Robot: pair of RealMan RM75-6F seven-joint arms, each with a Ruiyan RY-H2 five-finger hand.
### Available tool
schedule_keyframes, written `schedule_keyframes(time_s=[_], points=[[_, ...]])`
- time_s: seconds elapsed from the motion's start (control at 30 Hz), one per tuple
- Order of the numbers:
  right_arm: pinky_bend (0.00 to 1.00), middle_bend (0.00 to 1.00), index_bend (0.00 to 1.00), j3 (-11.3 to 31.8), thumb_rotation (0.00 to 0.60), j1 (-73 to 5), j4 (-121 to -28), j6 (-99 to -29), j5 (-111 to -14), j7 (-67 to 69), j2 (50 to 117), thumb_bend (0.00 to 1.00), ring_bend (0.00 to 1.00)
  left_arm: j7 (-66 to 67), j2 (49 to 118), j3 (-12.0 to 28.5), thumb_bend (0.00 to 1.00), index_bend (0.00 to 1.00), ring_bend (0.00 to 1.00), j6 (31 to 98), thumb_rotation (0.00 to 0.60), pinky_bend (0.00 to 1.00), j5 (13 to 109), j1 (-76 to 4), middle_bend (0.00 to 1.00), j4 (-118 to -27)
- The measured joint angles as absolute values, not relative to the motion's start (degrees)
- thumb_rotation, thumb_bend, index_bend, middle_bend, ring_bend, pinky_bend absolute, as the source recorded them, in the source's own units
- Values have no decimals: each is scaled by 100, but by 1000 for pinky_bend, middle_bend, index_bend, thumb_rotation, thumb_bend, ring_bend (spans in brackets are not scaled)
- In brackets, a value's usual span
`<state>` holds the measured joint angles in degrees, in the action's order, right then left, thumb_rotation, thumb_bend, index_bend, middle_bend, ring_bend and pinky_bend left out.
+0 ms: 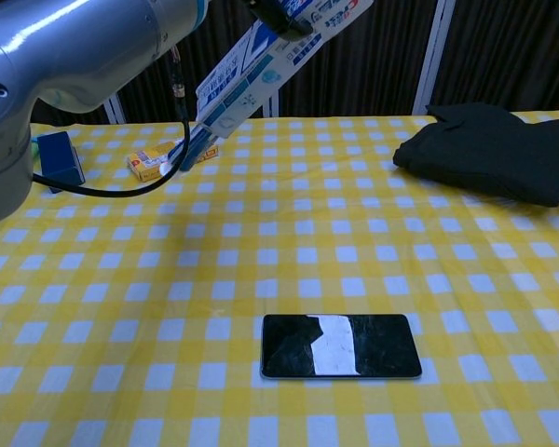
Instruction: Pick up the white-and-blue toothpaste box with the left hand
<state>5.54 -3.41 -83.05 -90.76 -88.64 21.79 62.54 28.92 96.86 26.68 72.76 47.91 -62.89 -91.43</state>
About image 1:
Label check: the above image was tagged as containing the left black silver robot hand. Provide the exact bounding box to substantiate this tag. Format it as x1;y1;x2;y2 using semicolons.
240;0;313;38

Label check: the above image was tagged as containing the white blue toothpaste box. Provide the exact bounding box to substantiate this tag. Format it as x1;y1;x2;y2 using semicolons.
180;0;375;173

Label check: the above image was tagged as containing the yellow medicine box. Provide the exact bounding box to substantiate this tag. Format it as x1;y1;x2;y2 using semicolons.
126;138;221;183

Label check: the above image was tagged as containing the dark blue box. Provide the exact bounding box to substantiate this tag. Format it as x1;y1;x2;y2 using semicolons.
35;130;87;195

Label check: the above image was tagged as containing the black partition panel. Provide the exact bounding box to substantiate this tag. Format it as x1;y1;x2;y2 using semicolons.
117;0;272;125
429;0;559;114
29;92;116;127
278;0;430;118

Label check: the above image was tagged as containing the yellow white checked tablecloth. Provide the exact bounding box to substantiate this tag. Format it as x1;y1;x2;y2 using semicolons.
0;109;559;447

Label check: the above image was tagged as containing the black folded cloth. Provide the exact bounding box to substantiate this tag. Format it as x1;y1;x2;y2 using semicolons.
392;102;559;209

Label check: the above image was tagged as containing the black smartphone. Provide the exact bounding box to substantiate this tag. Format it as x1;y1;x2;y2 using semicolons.
259;313;424;381

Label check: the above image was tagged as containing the white partition frame post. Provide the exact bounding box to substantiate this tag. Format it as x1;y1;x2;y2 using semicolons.
103;90;125;126
412;0;456;115
255;90;281;119

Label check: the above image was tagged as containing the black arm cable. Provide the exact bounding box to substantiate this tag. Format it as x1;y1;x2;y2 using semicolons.
30;45;193;200

